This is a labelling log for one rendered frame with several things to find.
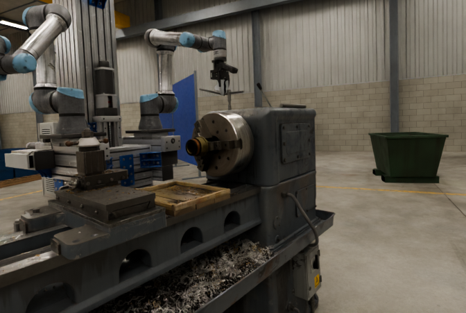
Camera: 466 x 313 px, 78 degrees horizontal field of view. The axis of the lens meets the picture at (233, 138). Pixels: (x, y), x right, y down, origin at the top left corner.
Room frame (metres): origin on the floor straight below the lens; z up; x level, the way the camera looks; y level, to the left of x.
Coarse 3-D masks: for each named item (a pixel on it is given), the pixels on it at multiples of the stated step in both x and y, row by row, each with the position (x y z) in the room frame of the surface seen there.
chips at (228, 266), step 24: (192, 264) 1.22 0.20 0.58; (216, 264) 1.22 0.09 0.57; (240, 264) 1.19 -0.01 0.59; (144, 288) 1.11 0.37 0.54; (168, 288) 1.10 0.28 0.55; (192, 288) 1.02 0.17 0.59; (216, 288) 1.03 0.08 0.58; (96, 312) 0.94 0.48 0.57; (120, 312) 0.96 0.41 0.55; (144, 312) 0.97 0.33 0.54; (168, 312) 0.96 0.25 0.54; (192, 312) 0.95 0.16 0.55
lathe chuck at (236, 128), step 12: (204, 120) 1.43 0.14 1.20; (216, 120) 1.38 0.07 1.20; (228, 120) 1.33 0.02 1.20; (240, 120) 1.39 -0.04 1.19; (216, 132) 1.38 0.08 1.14; (228, 132) 1.33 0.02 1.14; (240, 132) 1.33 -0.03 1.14; (216, 156) 1.39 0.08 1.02; (228, 156) 1.34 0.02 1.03; (240, 156) 1.32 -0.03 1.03; (216, 168) 1.40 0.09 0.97; (228, 168) 1.34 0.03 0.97; (240, 168) 1.39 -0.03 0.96
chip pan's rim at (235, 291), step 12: (324, 216) 1.82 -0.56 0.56; (324, 228) 1.67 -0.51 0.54; (288, 240) 1.49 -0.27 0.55; (300, 240) 1.44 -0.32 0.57; (312, 240) 1.54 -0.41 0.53; (276, 252) 1.39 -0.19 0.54; (288, 252) 1.34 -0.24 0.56; (264, 264) 1.16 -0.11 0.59; (276, 264) 1.26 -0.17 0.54; (252, 276) 1.12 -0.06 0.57; (264, 276) 1.18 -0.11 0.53; (228, 288) 1.00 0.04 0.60; (240, 288) 1.06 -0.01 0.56; (252, 288) 1.12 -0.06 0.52; (216, 300) 0.95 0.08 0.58; (228, 300) 1.01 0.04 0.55; (204, 312) 0.91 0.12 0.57; (216, 312) 0.96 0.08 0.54
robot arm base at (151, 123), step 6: (144, 114) 1.82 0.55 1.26; (150, 114) 1.82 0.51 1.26; (156, 114) 1.85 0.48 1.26; (144, 120) 1.81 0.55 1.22; (150, 120) 1.81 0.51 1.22; (156, 120) 1.84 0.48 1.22; (138, 126) 1.85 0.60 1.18; (144, 126) 1.80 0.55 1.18; (150, 126) 1.80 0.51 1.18; (156, 126) 1.82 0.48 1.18
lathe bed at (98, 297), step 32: (256, 192) 1.38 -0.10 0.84; (192, 224) 1.08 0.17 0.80; (224, 224) 1.31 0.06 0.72; (256, 224) 1.37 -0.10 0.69; (0, 256) 0.80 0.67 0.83; (32, 256) 0.74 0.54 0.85; (96, 256) 0.81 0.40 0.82; (128, 256) 0.99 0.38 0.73; (160, 256) 0.97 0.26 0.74; (192, 256) 1.06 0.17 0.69; (0, 288) 0.64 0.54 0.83; (32, 288) 0.68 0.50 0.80; (64, 288) 0.81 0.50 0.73; (96, 288) 0.80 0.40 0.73; (128, 288) 0.86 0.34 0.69
